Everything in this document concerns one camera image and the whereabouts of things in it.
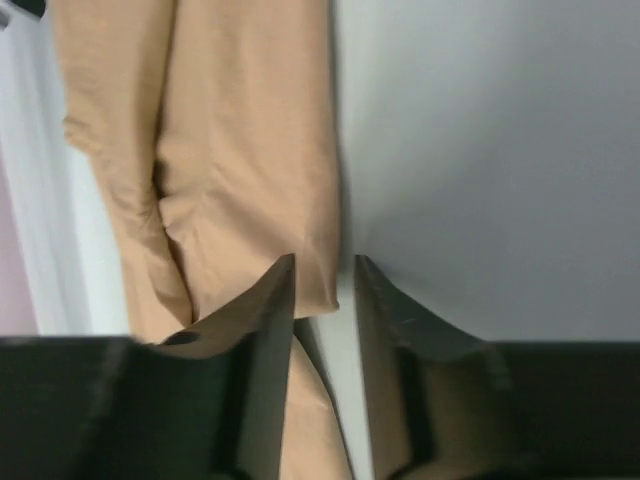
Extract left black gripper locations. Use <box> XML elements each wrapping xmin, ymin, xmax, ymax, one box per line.
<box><xmin>9</xmin><ymin>0</ymin><xmax>47</xmax><ymax>18</ymax></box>

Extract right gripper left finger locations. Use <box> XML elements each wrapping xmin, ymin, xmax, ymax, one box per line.
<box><xmin>1</xmin><ymin>255</ymin><xmax>295</xmax><ymax>479</ymax></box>

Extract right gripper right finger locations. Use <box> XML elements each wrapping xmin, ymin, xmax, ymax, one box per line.
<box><xmin>354</xmin><ymin>256</ymin><xmax>639</xmax><ymax>479</ymax></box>

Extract beige t shirt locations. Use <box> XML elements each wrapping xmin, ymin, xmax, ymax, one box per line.
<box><xmin>52</xmin><ymin>0</ymin><xmax>354</xmax><ymax>480</ymax></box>

